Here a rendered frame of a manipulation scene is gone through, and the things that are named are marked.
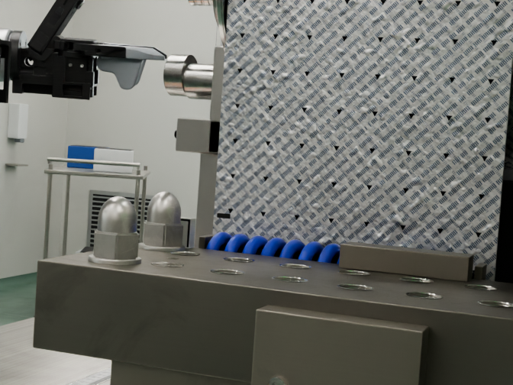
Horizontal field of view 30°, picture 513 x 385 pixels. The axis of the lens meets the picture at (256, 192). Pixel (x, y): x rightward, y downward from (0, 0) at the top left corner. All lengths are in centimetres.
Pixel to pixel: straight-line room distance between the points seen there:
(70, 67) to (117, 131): 583
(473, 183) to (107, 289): 30
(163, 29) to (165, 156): 92
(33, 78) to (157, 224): 67
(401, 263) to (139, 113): 643
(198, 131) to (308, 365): 38
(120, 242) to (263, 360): 14
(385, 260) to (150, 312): 19
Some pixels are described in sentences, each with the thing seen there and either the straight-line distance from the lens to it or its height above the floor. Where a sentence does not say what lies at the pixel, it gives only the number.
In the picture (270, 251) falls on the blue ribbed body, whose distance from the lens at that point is 76.
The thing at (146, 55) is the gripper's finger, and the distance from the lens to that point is 134.
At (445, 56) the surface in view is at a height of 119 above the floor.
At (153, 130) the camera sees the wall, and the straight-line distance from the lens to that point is 704.
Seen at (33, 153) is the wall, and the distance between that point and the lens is 705.
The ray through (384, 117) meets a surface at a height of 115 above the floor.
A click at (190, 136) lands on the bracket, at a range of 90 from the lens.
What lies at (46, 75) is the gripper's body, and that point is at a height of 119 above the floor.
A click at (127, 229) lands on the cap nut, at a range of 66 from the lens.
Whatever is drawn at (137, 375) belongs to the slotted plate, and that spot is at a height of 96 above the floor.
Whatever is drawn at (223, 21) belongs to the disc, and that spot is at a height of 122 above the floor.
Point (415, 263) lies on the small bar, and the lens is 70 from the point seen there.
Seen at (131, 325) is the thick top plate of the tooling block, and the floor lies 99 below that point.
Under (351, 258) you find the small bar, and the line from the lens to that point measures 71.
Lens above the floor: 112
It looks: 3 degrees down
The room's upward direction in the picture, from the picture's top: 4 degrees clockwise
